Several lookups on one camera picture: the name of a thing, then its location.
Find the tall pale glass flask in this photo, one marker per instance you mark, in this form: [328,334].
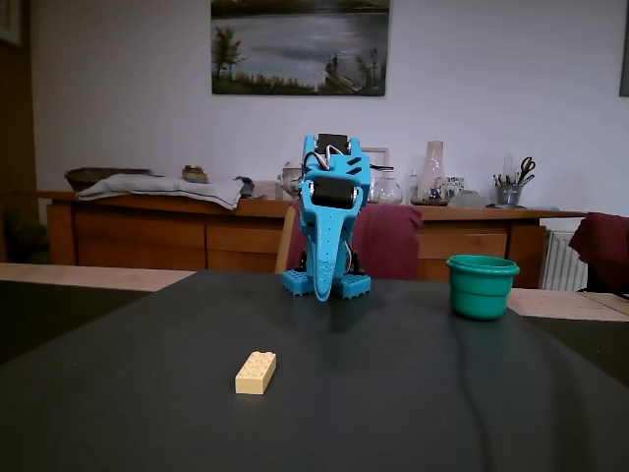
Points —
[432,172]

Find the small white picture frame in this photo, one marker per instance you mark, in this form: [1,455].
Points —
[378,155]

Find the dark shallow bowl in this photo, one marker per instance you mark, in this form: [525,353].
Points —
[83,177]

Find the white lidded tureen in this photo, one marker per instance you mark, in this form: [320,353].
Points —
[291,182]

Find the blue white ceramic jar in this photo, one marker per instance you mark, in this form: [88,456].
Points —
[454,184]

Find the small ceramic pot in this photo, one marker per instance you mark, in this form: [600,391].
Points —
[194,173]

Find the large dark grey work mat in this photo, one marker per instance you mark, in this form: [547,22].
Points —
[344,383]

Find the clear glass block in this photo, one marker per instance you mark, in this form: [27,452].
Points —
[469,199]

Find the burgundy covered chair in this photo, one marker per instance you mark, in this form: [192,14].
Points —
[604,246]

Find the blue slotted gripper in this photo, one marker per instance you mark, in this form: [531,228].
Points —
[328,223]

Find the folded grey cloth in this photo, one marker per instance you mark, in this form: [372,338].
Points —
[162,188]

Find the wooden chair frame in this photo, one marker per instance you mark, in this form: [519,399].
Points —
[284,241]

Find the grey pen holder cup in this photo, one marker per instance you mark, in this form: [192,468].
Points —
[508,195]

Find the dark table mat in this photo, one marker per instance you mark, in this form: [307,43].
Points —
[589,344]
[59,314]

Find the round clear glass vase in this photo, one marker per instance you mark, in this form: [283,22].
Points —
[387,192]

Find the lake landscape painting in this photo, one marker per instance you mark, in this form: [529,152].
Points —
[300,44]

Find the long wooden sideboard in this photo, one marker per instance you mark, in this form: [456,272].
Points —
[147,236]

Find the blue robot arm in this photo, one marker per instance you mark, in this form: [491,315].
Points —
[354,287]

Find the teal plastic cup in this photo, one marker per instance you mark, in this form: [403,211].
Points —
[481,295]

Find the pale two-by-four lego brick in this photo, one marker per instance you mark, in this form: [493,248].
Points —
[255,373]

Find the white wall radiator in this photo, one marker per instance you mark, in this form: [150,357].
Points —
[562,260]

